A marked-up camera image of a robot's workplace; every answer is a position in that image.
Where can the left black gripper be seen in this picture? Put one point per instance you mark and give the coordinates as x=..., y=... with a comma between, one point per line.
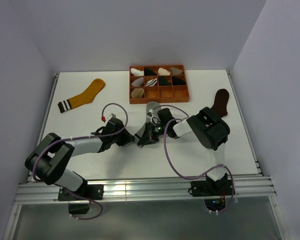
x=127, y=138

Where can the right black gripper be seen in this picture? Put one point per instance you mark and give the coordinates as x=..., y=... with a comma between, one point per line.
x=149, y=136

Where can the grey sock black stripes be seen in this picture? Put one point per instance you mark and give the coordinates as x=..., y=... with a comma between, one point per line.
x=150, y=105

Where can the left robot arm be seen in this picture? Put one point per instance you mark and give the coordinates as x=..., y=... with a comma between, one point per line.
x=50, y=158

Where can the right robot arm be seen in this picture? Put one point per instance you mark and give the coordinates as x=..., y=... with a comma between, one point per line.
x=210, y=130

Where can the beige rolled sock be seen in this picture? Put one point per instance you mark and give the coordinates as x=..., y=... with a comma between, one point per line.
x=137, y=93

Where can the orange compartment tray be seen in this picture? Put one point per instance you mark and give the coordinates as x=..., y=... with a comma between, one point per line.
x=157, y=93

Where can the grey rolled sock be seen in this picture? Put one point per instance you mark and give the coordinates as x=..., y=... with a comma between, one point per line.
x=138, y=82

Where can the white black striped rolled sock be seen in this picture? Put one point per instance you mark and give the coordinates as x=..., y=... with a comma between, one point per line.
x=151, y=82

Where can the dark green rolled sock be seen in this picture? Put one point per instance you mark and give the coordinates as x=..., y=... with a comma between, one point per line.
x=163, y=81

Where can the mustard yellow sock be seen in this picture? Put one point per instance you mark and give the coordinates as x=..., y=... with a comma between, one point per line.
x=86, y=97

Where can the black rolled sock right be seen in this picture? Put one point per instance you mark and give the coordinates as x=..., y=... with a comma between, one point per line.
x=176, y=81

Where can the black rolled sock top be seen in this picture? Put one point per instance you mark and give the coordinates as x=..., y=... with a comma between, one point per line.
x=149, y=72

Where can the cream rolled sock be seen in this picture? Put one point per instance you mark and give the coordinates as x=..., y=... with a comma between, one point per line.
x=163, y=72

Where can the taupe rolled sock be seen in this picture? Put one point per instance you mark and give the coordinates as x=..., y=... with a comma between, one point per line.
x=176, y=71

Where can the dark brown sock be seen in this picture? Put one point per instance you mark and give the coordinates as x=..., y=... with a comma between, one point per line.
x=220, y=103

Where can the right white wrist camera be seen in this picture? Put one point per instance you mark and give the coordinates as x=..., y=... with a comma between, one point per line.
x=151, y=116

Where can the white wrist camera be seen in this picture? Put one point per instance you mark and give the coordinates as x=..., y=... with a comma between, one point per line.
x=105, y=119
x=151, y=116

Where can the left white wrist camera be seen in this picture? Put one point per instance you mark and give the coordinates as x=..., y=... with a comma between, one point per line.
x=105, y=119

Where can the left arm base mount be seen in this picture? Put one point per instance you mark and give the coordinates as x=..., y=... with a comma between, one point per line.
x=82, y=200

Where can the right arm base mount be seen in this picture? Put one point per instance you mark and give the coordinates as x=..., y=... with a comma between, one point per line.
x=222, y=192

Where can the aluminium frame rail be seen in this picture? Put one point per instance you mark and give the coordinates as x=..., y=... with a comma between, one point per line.
x=145, y=190

